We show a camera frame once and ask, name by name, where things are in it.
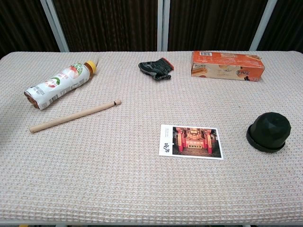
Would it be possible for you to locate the orange snack box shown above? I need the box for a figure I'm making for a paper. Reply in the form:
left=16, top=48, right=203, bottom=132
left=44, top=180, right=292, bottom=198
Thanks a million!
left=190, top=51, right=265, bottom=82

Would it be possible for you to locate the wooden stick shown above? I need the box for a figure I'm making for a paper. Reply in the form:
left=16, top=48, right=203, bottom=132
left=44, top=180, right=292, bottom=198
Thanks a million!
left=29, top=99, right=122, bottom=133

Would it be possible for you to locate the black dome-shaped object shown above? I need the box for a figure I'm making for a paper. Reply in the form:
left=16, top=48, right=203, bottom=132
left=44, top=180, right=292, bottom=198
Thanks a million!
left=249, top=111, right=292, bottom=148

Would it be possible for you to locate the tea bottle yellow cap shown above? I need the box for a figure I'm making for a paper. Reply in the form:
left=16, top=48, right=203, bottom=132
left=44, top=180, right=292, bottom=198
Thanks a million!
left=24, top=60, right=98, bottom=111

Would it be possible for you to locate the red temple postcard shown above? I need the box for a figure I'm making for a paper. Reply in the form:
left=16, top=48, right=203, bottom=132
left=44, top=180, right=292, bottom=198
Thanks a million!
left=158, top=124, right=224, bottom=161

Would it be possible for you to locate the beige waffle tablecloth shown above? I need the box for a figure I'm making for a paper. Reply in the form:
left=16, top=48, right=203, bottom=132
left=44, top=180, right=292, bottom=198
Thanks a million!
left=0, top=51, right=303, bottom=224

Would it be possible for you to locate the grey partition post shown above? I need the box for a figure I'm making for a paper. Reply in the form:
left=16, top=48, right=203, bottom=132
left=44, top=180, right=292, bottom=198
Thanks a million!
left=39, top=0, right=70, bottom=52
left=157, top=0, right=171, bottom=52
left=249, top=0, right=278, bottom=52

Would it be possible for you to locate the black round disc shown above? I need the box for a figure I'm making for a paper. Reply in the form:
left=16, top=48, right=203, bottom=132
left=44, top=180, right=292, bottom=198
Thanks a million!
left=246, top=125, right=286, bottom=153

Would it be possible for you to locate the dark brown partition panel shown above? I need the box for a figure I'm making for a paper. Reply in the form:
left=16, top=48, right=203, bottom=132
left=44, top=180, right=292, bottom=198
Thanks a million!
left=52, top=0, right=159, bottom=52
left=257, top=0, right=303, bottom=52
left=168, top=0, right=269, bottom=52
left=0, top=0, right=60, bottom=59

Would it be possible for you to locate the black glove orange cuff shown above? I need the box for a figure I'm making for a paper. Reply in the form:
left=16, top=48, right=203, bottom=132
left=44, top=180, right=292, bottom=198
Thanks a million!
left=138, top=57, right=175, bottom=81

